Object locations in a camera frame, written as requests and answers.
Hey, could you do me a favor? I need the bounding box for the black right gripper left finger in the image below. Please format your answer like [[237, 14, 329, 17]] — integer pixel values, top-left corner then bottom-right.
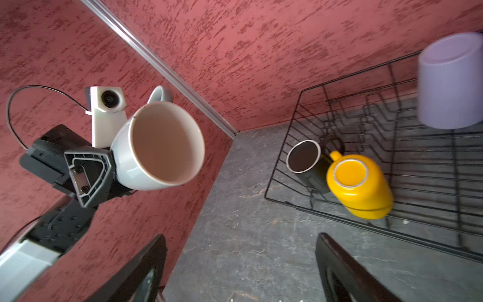
[[87, 234, 167, 301]]

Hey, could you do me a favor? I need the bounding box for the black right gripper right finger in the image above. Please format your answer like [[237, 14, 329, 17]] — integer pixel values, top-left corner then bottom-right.
[[315, 233, 400, 301]]

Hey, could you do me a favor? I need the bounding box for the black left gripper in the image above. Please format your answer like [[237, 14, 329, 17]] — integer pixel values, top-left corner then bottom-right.
[[20, 125, 132, 208]]

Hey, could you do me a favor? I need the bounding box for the small cream mug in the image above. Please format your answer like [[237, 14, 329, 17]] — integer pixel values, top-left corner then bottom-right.
[[111, 86, 205, 191]]

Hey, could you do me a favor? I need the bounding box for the yellow mug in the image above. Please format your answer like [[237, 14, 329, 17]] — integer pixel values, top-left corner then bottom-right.
[[327, 151, 394, 220]]

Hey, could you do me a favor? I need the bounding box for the black mug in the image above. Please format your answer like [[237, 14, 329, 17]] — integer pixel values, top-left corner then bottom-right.
[[286, 135, 345, 195]]

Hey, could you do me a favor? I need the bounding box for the lilac plastic cup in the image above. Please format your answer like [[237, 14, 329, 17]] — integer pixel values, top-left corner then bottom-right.
[[417, 32, 482, 130]]

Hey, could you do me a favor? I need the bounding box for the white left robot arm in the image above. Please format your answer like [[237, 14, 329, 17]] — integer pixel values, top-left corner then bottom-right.
[[1, 125, 134, 301]]

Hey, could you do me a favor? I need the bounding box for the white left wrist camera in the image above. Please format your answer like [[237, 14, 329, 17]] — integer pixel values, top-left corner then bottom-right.
[[85, 86, 127, 148]]

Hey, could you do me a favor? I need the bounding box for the black wire dish rack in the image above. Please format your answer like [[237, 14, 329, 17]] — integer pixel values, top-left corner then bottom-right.
[[265, 53, 482, 262]]

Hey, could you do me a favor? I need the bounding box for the left aluminium corner post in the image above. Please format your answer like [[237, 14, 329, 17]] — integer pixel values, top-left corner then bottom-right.
[[81, 0, 238, 139]]

